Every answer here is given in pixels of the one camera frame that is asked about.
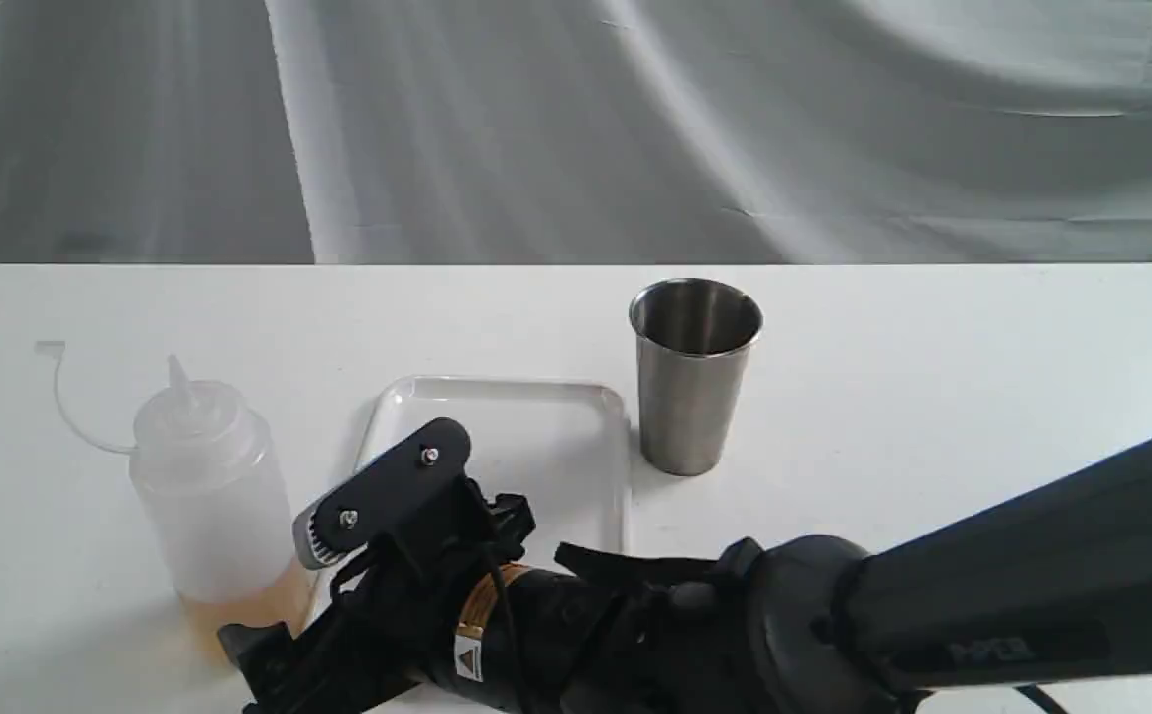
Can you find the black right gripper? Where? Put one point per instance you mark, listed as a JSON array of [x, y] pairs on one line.
[[444, 600]]

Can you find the translucent squeeze bottle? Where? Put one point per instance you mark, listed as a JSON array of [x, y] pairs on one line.
[[205, 468]]

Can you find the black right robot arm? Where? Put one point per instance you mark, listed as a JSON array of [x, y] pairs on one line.
[[1052, 586]]

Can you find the stainless steel cup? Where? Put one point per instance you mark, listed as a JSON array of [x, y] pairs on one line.
[[693, 338]]

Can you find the white plastic tray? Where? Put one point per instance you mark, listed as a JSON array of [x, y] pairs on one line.
[[564, 445]]

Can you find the grey backdrop cloth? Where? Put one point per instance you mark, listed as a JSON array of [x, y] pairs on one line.
[[619, 132]]

